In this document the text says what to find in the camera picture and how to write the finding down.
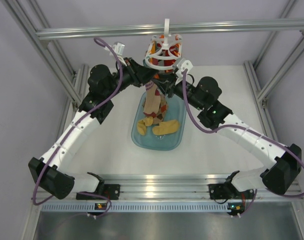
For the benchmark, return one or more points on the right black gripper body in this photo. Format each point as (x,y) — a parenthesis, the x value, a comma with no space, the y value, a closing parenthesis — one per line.
(172,89)

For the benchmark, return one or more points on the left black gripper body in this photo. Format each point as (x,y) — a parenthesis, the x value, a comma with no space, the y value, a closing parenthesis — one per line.
(131,76)

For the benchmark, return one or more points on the beige purple striped sock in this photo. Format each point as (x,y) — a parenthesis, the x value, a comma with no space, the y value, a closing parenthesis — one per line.
(152,99)

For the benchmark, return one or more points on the white round clip hanger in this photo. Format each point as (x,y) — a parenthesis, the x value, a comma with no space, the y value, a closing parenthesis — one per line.
(165,41)

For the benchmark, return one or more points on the yellow sock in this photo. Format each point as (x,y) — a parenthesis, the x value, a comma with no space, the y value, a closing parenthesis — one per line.
(143,124)
(166,127)

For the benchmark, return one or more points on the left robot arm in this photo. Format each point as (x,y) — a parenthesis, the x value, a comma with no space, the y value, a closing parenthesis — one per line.
(49,171)

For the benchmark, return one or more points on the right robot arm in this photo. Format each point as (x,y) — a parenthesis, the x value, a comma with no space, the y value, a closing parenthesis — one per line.
(280,163)

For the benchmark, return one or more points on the blue transparent tray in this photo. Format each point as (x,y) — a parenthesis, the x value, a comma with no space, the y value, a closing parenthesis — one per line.
(165,142)

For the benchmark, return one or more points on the red sock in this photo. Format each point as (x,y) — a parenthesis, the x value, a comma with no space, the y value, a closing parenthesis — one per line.
(165,58)

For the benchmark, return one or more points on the beige argyle sock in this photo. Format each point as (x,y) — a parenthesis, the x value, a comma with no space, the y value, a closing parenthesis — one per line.
(159,116)

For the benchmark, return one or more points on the aluminium top crossbar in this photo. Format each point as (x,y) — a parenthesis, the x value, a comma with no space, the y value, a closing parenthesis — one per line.
(267,25)

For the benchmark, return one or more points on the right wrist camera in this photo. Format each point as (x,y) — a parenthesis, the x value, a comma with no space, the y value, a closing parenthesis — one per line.
(182,65)

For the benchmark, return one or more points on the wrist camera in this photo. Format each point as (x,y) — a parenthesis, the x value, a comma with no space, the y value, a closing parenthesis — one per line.
(118,49)
(182,65)

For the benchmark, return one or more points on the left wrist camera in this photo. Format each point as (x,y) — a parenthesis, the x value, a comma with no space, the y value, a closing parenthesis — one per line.
(118,49)

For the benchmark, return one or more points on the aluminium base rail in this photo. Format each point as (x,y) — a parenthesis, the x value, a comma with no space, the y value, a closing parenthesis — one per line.
(136,187)

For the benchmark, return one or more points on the perforated cable duct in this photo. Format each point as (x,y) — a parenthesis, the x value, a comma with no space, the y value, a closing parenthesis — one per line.
(141,207)

